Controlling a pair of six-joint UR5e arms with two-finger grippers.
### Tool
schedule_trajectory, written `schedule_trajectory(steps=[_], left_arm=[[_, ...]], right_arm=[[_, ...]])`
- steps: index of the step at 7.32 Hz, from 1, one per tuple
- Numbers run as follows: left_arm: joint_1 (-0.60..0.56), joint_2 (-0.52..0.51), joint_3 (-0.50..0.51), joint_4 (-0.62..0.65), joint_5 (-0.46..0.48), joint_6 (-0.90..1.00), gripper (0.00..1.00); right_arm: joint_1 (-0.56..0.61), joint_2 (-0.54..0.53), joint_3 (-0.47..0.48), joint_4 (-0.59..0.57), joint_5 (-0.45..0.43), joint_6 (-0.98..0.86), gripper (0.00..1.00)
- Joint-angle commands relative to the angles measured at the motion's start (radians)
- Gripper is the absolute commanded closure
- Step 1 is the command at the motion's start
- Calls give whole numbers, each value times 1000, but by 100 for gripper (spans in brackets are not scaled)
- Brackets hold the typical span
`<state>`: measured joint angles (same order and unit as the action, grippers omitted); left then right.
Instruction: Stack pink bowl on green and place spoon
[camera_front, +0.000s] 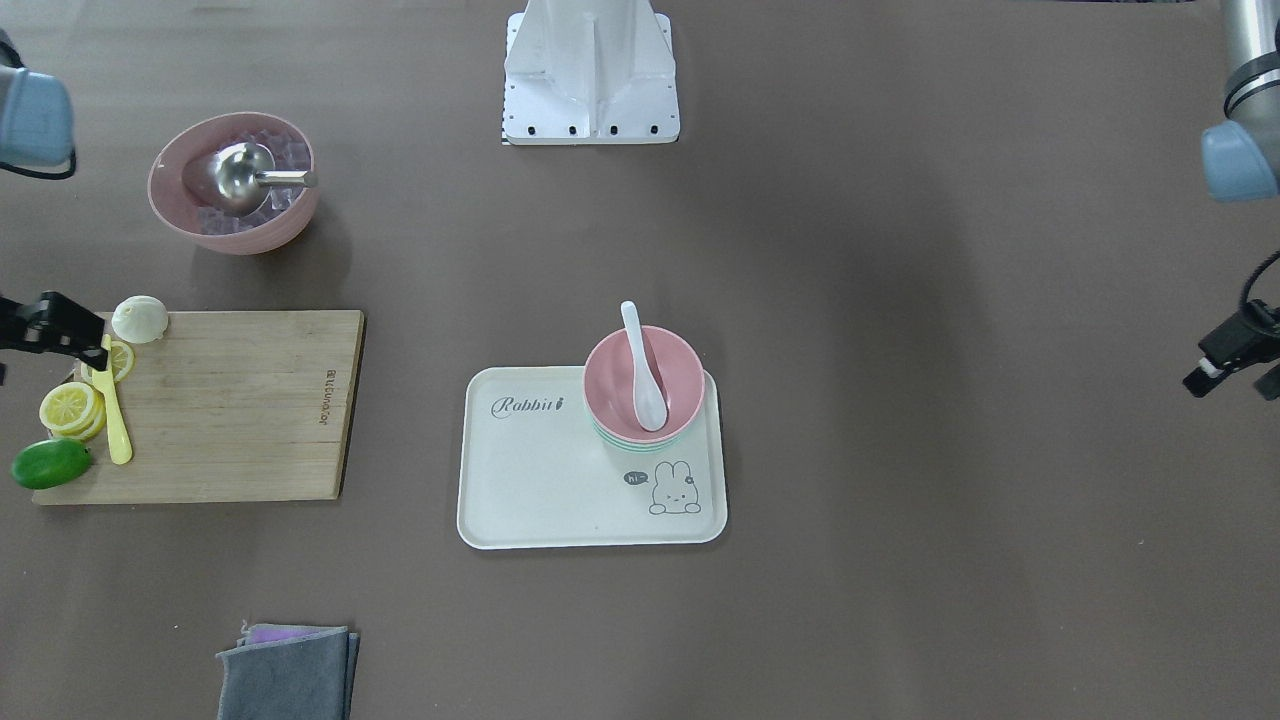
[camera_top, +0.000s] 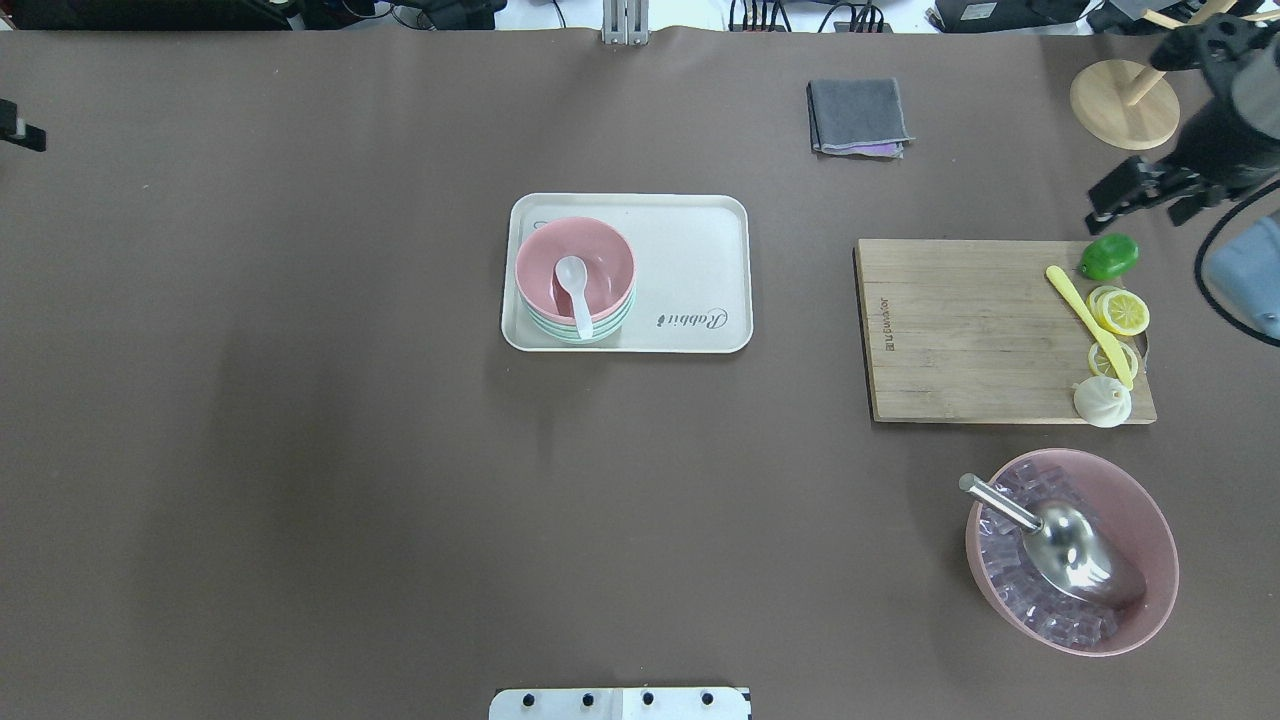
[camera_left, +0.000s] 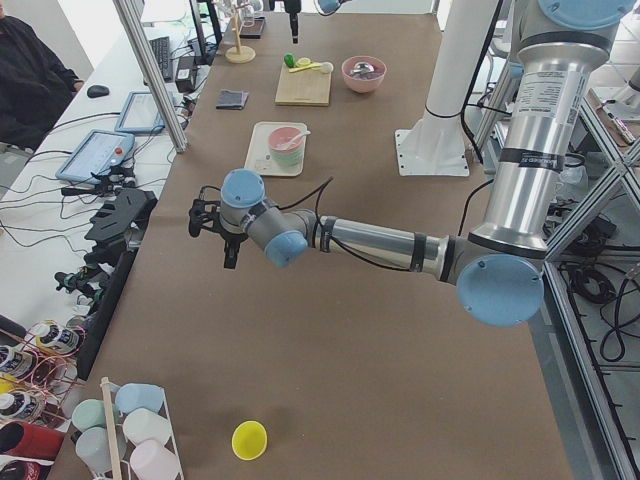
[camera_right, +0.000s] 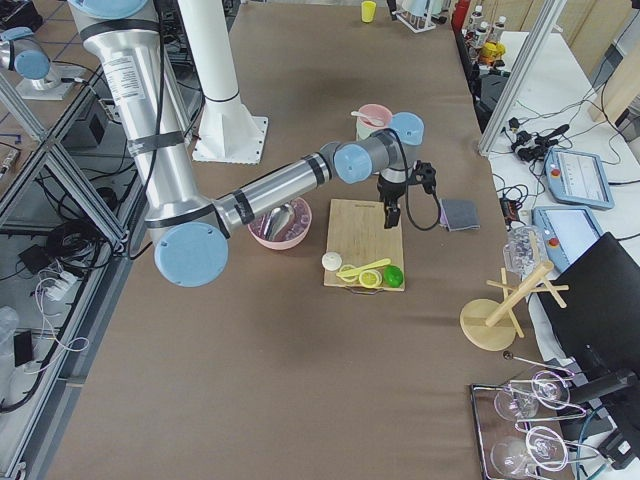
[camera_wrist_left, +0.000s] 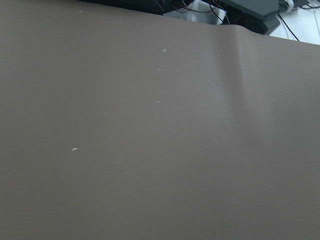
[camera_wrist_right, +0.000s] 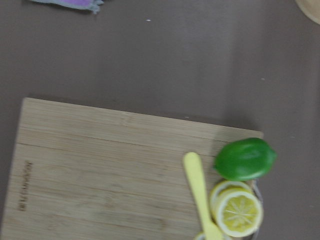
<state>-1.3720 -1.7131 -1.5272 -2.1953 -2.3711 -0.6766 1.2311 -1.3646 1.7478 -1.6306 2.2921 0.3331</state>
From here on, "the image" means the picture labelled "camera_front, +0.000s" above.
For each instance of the large pink bowl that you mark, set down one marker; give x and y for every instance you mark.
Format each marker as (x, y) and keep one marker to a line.
(283, 212)

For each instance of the metal ice scoop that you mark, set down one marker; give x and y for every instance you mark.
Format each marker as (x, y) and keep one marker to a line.
(243, 174)

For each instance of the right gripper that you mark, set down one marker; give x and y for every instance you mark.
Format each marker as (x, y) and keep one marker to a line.
(52, 325)

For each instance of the green lime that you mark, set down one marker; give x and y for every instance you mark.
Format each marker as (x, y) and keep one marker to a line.
(50, 463)

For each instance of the folded grey cloth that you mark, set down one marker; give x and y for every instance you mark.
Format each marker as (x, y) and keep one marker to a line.
(284, 671)

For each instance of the white garlic half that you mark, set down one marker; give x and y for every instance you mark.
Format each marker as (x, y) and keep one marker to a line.
(140, 320)

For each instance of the lemon slices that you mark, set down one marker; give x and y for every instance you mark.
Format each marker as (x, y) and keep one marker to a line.
(74, 409)

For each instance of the wooden cutting board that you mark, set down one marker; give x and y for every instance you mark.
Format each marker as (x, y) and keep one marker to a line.
(232, 407)

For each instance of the cream rabbit tray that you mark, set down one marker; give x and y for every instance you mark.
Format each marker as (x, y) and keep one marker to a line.
(536, 473)

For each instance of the yellow plastic knife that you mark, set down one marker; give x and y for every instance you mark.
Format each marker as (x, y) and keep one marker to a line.
(119, 443)

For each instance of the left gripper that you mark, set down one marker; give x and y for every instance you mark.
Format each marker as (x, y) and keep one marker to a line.
(1236, 344)

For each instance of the white ceramic spoon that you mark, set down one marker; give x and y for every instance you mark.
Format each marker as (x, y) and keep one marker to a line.
(649, 403)

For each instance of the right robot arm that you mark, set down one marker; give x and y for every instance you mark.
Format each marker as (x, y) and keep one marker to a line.
(37, 142)

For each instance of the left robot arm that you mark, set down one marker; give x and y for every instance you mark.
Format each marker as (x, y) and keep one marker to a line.
(1240, 158)

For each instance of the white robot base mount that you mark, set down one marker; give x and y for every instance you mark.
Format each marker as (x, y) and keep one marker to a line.
(589, 73)

